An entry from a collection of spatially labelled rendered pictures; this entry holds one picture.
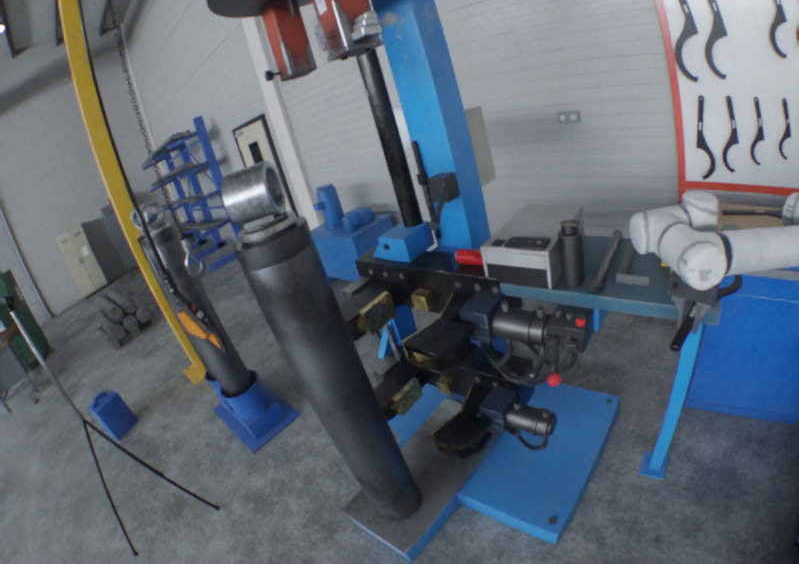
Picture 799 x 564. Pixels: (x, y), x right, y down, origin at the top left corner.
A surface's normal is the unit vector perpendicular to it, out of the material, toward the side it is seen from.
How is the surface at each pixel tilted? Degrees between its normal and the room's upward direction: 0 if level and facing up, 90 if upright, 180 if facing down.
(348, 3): 90
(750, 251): 64
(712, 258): 83
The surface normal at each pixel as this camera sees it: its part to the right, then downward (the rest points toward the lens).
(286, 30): 0.59, 0.18
